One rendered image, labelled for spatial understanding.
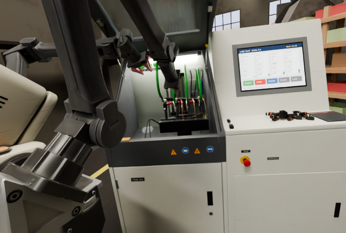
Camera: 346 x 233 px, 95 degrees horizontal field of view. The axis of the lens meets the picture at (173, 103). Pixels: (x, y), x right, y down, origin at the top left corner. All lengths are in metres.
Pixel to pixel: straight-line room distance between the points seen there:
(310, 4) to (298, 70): 4.21
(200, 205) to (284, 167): 0.53
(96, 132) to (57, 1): 0.21
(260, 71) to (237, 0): 7.28
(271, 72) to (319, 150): 0.51
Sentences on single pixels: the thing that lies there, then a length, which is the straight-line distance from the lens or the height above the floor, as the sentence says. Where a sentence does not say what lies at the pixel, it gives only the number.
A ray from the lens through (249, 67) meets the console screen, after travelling 1.19.
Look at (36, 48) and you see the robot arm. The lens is 0.97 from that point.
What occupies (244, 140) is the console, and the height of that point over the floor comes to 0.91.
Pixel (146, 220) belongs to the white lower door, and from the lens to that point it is 1.30.
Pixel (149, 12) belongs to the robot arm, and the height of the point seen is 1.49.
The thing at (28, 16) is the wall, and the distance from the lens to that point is 3.02.
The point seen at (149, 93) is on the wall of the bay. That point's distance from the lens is 1.41.
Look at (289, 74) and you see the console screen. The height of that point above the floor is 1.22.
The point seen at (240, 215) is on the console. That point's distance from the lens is 1.26.
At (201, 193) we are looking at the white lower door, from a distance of 1.11.
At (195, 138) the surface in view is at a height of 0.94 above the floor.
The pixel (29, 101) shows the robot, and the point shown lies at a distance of 0.44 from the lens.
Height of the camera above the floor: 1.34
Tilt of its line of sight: 13 degrees down
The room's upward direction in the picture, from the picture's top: 6 degrees counter-clockwise
